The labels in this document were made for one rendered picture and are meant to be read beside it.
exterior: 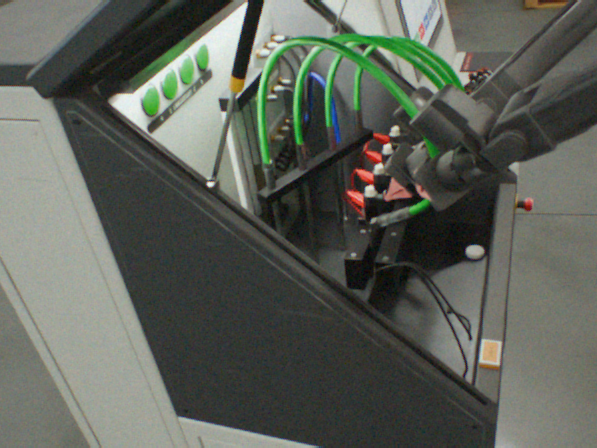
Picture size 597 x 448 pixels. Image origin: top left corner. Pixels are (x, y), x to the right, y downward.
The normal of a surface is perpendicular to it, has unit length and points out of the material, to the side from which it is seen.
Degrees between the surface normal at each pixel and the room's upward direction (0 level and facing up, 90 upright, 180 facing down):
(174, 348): 90
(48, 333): 90
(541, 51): 64
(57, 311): 90
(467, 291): 0
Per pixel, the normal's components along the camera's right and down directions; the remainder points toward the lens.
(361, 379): -0.32, 0.58
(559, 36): -0.22, 0.17
